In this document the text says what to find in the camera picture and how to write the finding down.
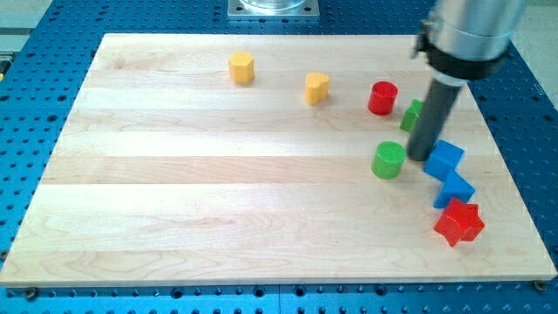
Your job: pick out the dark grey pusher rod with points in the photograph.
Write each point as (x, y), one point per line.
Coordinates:
(438, 104)

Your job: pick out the red cylinder block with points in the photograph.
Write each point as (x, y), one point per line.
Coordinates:
(382, 98)

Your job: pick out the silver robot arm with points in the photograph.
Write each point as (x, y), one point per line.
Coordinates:
(463, 40)

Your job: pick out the green star block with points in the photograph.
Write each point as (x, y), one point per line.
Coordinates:
(411, 115)

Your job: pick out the blue cube block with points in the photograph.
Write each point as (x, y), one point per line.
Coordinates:
(443, 159)

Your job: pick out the green cylinder block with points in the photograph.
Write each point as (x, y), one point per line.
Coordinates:
(388, 160)

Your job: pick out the blue triangle block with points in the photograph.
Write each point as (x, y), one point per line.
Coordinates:
(454, 186)

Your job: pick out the yellow heart block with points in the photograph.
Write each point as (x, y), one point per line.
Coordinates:
(316, 87)

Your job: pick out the red star block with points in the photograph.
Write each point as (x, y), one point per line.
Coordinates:
(459, 222)

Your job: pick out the yellow hexagon block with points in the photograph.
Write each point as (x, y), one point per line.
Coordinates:
(241, 67)

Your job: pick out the right board clamp screw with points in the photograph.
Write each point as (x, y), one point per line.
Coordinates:
(540, 286)

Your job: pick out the board clamp screw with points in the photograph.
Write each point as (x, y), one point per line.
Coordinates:
(30, 293)
(540, 286)

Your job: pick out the wooden board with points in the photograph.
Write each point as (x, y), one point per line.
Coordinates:
(167, 172)

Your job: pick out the left board clamp screw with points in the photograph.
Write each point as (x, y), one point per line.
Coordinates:
(30, 293)

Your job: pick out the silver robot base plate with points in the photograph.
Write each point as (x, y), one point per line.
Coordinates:
(272, 8)

